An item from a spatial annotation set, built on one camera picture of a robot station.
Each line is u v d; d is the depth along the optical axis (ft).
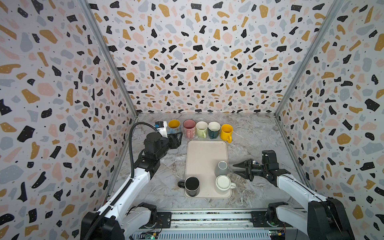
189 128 3.28
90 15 2.35
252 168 2.45
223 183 2.57
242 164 2.61
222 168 2.68
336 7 2.33
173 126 3.34
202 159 3.15
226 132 3.28
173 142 2.24
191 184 2.52
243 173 2.55
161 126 2.22
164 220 2.40
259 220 2.40
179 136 2.50
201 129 3.30
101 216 1.27
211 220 2.47
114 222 1.25
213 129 3.32
